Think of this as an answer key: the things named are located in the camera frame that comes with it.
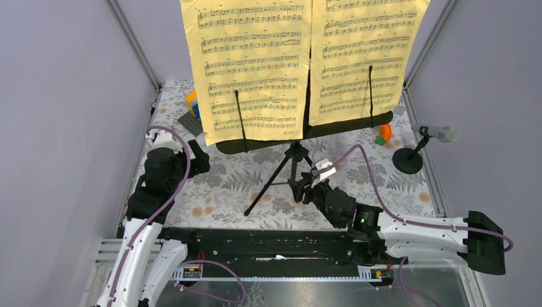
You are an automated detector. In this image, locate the black right microphone stand base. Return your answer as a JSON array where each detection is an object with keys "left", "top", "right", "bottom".
[{"left": 392, "top": 137, "right": 430, "bottom": 175}]

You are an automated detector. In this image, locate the black tripod music stand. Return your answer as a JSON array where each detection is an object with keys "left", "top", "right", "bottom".
[{"left": 216, "top": 65, "right": 392, "bottom": 217}]

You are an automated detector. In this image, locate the grey building block baseplate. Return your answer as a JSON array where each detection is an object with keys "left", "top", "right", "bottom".
[{"left": 177, "top": 112, "right": 203, "bottom": 137}]

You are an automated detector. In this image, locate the yellow toy block frame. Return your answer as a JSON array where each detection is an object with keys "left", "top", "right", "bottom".
[{"left": 185, "top": 91, "right": 197, "bottom": 114}]

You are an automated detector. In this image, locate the blue toy block car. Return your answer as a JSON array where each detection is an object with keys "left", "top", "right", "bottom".
[{"left": 192, "top": 104, "right": 201, "bottom": 119}]

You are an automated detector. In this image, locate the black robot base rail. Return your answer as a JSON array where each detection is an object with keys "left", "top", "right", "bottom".
[{"left": 116, "top": 226, "right": 410, "bottom": 281}]

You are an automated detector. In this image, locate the orange rainbow ring toy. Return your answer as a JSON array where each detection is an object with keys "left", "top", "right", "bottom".
[{"left": 375, "top": 123, "right": 392, "bottom": 146}]

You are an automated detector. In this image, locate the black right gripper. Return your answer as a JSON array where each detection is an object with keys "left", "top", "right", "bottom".
[{"left": 287, "top": 172, "right": 342, "bottom": 228}]

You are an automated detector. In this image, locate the floral patterned table cloth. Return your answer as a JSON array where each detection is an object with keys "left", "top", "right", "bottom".
[{"left": 166, "top": 104, "right": 437, "bottom": 230}]

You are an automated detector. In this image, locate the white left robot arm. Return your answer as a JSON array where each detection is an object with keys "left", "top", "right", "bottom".
[{"left": 96, "top": 132, "right": 210, "bottom": 306}]

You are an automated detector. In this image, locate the silver grey microphone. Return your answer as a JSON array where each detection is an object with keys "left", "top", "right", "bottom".
[{"left": 411, "top": 125, "right": 458, "bottom": 143}]

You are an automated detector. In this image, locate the yellow sheet music page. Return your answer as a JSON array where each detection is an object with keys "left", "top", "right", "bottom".
[
  {"left": 180, "top": 0, "right": 312, "bottom": 145},
  {"left": 309, "top": 0, "right": 430, "bottom": 126}
]

